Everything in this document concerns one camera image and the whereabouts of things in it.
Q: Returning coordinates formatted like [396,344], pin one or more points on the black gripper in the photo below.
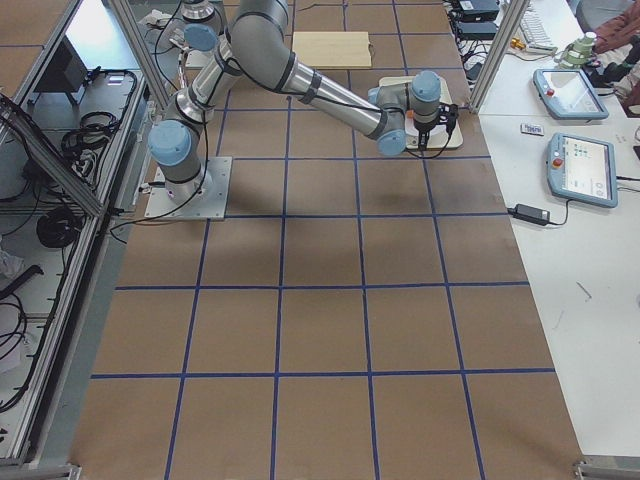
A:
[423,129]

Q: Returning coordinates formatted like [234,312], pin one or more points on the cream bear tray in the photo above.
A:
[438,135]

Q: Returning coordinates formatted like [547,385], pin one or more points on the gold cylinder tool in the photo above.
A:
[517,44]

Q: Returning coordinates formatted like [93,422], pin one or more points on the white keyboard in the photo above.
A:
[536,39]

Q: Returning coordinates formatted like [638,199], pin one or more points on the far teach pendant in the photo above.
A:
[568,95]

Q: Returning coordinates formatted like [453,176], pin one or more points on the teach pendant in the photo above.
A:
[568,95]
[582,169]

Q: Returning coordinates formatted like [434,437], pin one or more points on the bamboo cutting board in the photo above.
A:
[333,50]

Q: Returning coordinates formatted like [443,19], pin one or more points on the black power adapter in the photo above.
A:
[531,214]

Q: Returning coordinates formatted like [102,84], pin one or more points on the near teach pendant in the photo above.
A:
[582,169]

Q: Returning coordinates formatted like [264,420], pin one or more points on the aluminium frame post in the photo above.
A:
[508,26]

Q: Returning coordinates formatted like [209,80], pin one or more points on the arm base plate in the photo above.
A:
[204,197]

